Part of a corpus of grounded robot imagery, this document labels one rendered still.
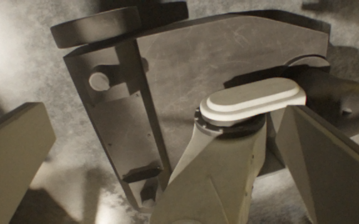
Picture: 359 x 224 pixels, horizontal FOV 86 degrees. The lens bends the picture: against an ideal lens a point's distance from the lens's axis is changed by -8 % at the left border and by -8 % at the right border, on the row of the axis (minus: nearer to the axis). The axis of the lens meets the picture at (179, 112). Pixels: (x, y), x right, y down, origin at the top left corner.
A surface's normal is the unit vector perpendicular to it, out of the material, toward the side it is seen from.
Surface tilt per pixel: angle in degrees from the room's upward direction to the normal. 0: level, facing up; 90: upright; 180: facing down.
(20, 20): 0
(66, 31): 25
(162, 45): 0
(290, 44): 0
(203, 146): 90
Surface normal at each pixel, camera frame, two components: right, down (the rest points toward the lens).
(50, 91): 0.17, 0.45
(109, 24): 0.54, 0.29
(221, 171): -0.18, -0.86
